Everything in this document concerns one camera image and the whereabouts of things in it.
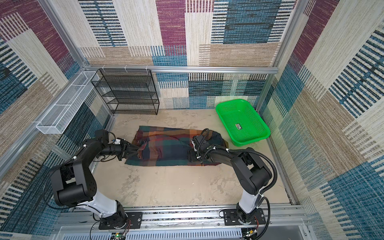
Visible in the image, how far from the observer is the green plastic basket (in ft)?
3.29

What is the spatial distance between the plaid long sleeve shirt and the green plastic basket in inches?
4.0

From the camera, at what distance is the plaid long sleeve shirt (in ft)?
3.05
